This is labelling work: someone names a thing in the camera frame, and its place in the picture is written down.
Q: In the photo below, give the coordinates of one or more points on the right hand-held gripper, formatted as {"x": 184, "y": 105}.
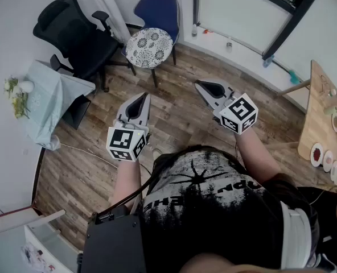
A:
{"x": 238, "y": 114}

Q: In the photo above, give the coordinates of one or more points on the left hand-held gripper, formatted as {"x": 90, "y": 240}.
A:
{"x": 122, "y": 141}

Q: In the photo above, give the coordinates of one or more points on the round floral patterned cushion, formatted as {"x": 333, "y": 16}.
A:
{"x": 149, "y": 47}

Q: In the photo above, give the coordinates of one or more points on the blue chair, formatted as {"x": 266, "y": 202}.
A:
{"x": 160, "y": 10}

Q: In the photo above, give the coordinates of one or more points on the person's left forearm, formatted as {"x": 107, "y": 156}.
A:
{"x": 127, "y": 181}

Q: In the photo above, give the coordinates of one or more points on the person's right forearm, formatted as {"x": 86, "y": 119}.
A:
{"x": 255, "y": 155}

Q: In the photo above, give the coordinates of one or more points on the black office chair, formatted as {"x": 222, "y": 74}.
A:
{"x": 77, "y": 38}

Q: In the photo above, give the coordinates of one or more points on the person's grey shoe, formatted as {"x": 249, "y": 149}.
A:
{"x": 157, "y": 153}

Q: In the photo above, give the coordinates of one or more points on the small glass jar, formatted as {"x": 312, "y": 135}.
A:
{"x": 229, "y": 45}

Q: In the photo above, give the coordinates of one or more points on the black table base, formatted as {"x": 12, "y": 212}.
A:
{"x": 77, "y": 111}

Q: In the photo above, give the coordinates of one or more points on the small orange object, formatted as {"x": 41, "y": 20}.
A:
{"x": 207, "y": 31}

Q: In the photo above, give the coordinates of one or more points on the clear plastic bottle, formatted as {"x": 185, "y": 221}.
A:
{"x": 195, "y": 30}

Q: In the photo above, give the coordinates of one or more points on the blue tinted bottle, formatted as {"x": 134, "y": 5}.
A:
{"x": 268, "y": 61}

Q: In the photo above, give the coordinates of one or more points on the teal brush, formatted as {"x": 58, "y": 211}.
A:
{"x": 293, "y": 76}

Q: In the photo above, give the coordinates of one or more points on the clear plastic bag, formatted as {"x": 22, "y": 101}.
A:
{"x": 55, "y": 142}

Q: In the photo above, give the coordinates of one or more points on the pale blue tablecloth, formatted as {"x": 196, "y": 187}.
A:
{"x": 46, "y": 107}

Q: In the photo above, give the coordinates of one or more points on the white vase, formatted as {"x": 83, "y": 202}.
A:
{"x": 26, "y": 86}

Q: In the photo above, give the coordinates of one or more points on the wooden table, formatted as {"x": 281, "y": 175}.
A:
{"x": 319, "y": 118}

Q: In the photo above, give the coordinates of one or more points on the bunch of white yellow flowers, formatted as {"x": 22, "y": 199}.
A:
{"x": 19, "y": 102}

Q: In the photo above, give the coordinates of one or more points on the person's torso in printed t-shirt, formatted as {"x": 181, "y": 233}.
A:
{"x": 214, "y": 209}

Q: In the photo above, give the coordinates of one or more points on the pale green cup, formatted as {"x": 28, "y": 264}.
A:
{"x": 330, "y": 110}

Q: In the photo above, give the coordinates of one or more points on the white plate with red food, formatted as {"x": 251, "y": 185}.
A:
{"x": 316, "y": 154}

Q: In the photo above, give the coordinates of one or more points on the white plate with green food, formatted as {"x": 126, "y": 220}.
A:
{"x": 336, "y": 122}

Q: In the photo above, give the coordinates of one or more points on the black chest-mounted box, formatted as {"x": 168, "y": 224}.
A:
{"x": 114, "y": 243}

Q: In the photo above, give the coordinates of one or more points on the white plate with pink food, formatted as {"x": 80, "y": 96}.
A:
{"x": 328, "y": 160}

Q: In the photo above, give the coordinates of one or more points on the white plate with pale food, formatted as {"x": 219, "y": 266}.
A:
{"x": 335, "y": 171}

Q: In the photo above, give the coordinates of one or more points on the black window frame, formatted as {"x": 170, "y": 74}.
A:
{"x": 295, "y": 21}

